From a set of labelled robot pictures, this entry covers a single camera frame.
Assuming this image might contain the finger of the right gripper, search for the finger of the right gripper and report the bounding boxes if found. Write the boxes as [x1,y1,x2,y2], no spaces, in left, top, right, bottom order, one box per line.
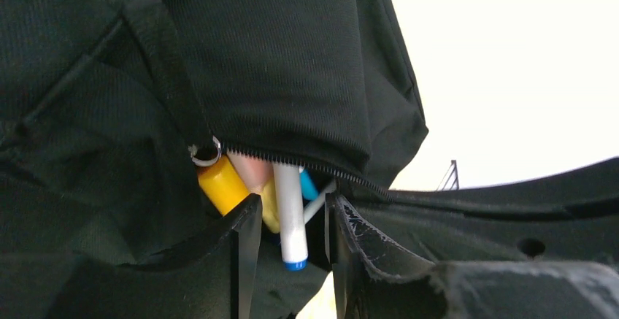
[350,158,618,266]

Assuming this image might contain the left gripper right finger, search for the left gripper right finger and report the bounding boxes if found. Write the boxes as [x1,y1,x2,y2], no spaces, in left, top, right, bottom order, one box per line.
[325,196,618,318]

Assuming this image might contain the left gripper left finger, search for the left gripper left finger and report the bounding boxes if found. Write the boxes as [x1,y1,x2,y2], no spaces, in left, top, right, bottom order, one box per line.
[1,194,262,318]

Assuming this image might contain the yellow pink highlighter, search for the yellow pink highlighter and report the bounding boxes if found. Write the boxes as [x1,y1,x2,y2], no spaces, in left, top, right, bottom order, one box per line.
[227,151,280,234]

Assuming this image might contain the white marker blue cap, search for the white marker blue cap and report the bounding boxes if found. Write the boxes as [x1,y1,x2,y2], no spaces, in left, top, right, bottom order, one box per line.
[273,163,308,272]

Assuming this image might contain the black student backpack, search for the black student backpack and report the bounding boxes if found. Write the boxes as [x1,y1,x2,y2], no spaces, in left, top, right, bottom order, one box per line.
[1,0,428,318]

